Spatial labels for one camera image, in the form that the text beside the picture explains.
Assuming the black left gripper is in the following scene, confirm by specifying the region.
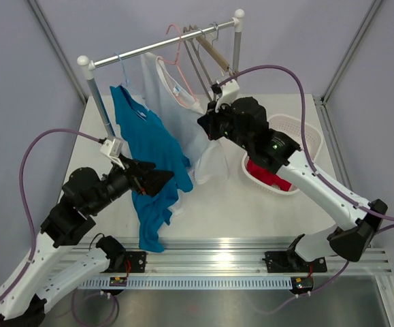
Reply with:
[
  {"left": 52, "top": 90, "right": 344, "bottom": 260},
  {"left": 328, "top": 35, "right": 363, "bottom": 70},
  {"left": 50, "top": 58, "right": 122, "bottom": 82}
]
[{"left": 88, "top": 153, "right": 174, "bottom": 215}]

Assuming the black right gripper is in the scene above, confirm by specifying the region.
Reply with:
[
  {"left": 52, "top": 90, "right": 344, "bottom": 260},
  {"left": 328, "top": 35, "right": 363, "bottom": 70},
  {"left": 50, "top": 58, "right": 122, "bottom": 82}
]
[{"left": 199, "top": 97, "right": 252, "bottom": 152}]

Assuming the white t shirt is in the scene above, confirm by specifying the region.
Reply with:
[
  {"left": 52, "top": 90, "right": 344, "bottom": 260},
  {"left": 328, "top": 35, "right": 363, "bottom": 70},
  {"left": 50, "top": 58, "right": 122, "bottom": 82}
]
[{"left": 139, "top": 52, "right": 231, "bottom": 219}]

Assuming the red t shirt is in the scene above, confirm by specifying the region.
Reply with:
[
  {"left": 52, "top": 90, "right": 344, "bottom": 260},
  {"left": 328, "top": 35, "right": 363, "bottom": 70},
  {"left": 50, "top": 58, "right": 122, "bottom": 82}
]
[{"left": 246, "top": 159, "right": 291, "bottom": 191}]

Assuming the pink wire hanger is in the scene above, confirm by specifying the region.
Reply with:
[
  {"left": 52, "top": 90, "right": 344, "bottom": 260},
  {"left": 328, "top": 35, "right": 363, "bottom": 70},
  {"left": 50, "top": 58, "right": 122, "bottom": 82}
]
[{"left": 157, "top": 23, "right": 197, "bottom": 102}]

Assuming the grey plastic hanger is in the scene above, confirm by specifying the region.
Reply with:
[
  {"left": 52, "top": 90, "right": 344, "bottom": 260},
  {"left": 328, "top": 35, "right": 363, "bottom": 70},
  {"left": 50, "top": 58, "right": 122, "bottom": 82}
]
[{"left": 184, "top": 39, "right": 215, "bottom": 102}]

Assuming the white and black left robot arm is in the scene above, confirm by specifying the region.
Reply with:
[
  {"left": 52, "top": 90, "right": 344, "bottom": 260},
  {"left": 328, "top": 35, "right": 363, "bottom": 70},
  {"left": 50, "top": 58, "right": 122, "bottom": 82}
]
[{"left": 0, "top": 159, "right": 174, "bottom": 326}]

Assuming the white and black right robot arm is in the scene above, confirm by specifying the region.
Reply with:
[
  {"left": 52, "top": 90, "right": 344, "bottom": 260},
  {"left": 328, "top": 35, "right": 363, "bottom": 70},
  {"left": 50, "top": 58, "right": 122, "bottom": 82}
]
[{"left": 197, "top": 97, "right": 387, "bottom": 271}]

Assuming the blue t shirt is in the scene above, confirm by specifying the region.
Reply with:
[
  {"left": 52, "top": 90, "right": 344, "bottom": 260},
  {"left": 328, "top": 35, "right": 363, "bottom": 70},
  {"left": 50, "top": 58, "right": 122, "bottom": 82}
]
[{"left": 110, "top": 86, "right": 193, "bottom": 253}]

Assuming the wooden clip hanger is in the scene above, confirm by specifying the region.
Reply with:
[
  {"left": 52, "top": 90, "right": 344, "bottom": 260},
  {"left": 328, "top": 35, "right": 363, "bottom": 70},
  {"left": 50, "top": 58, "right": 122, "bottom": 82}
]
[{"left": 194, "top": 22, "right": 234, "bottom": 76}]

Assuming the white plastic laundry basket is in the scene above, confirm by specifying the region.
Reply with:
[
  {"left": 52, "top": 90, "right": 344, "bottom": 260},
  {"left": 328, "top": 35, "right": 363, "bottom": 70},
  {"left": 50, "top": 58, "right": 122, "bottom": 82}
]
[{"left": 242, "top": 114, "right": 323, "bottom": 196}]

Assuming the silver white clothes rack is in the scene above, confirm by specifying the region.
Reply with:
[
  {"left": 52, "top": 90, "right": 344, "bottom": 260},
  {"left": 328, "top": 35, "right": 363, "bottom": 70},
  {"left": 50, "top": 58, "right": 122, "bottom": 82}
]
[{"left": 77, "top": 9, "right": 245, "bottom": 137}]

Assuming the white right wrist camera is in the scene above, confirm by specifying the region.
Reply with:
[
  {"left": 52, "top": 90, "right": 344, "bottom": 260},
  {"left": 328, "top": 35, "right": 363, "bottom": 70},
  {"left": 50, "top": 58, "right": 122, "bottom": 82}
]
[{"left": 211, "top": 79, "right": 240, "bottom": 112}]

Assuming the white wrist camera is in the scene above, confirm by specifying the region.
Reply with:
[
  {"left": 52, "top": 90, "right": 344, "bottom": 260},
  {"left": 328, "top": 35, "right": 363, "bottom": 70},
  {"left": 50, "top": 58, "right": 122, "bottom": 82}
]
[
  {"left": 100, "top": 137, "right": 125, "bottom": 169},
  {"left": 211, "top": 79, "right": 240, "bottom": 112}
]

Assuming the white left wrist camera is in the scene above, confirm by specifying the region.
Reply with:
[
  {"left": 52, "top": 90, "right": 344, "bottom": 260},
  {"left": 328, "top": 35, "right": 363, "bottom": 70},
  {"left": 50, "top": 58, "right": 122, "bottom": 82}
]
[{"left": 100, "top": 137, "right": 125, "bottom": 169}]

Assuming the light blue wire hanger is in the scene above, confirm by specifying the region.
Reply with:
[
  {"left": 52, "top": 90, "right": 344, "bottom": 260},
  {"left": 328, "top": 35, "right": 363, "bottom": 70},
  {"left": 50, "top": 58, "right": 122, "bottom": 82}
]
[{"left": 114, "top": 52, "right": 149, "bottom": 119}]

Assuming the aluminium mounting rail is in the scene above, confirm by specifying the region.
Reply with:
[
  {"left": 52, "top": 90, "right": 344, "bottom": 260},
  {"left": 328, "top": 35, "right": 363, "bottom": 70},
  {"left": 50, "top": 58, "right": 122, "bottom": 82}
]
[{"left": 63, "top": 237, "right": 392, "bottom": 276}]

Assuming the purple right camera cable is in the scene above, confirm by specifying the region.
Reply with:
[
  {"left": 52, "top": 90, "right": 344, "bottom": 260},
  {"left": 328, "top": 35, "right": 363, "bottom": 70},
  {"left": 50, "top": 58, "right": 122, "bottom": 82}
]
[{"left": 223, "top": 65, "right": 394, "bottom": 300}]

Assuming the purple camera cable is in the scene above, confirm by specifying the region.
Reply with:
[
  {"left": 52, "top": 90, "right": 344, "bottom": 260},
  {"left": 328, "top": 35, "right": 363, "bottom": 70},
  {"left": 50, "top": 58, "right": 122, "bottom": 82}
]
[
  {"left": 0, "top": 128, "right": 104, "bottom": 314},
  {"left": 223, "top": 65, "right": 394, "bottom": 300}
]

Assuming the white slotted cable duct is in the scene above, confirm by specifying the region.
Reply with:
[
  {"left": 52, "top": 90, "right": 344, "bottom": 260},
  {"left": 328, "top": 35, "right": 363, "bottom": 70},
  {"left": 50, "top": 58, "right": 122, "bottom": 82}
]
[{"left": 79, "top": 276, "right": 293, "bottom": 290}]

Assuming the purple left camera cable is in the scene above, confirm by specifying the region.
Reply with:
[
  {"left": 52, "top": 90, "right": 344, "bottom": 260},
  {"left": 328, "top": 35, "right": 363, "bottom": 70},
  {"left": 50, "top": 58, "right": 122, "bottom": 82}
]
[{"left": 0, "top": 128, "right": 104, "bottom": 314}]

